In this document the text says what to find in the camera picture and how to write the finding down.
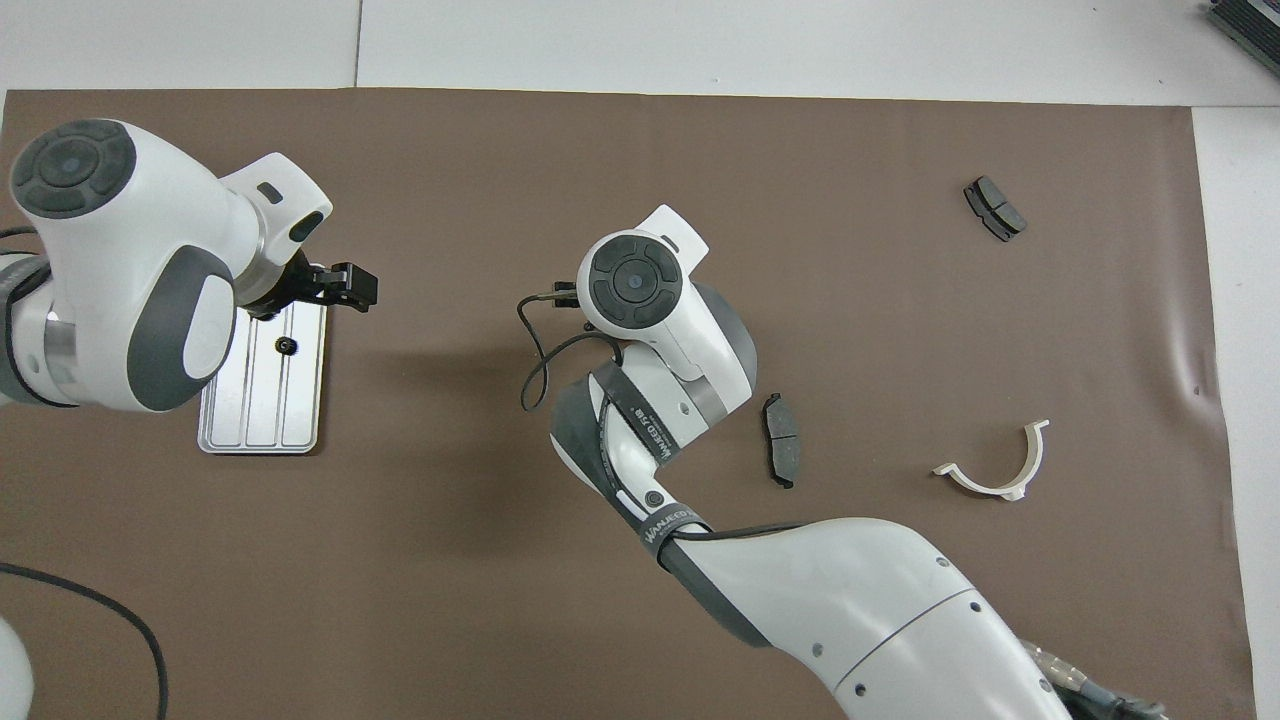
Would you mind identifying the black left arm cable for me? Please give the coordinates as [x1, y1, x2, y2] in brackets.
[0, 225, 168, 720]

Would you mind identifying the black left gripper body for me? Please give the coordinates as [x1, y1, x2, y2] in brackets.
[246, 250, 336, 322]

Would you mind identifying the brown table mat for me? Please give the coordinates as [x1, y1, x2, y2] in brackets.
[0, 88, 1257, 720]

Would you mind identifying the short dark brake pad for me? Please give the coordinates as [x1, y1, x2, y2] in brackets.
[963, 176, 1028, 243]

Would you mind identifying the white curved plastic bracket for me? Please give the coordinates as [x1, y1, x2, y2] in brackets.
[932, 419, 1051, 502]

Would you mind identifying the grey ribbed device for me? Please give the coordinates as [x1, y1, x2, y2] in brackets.
[1205, 0, 1280, 79]

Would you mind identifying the long dark brake pad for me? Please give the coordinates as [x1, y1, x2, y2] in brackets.
[762, 392, 803, 490]

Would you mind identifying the silver metal tray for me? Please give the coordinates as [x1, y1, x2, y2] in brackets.
[197, 300, 329, 456]

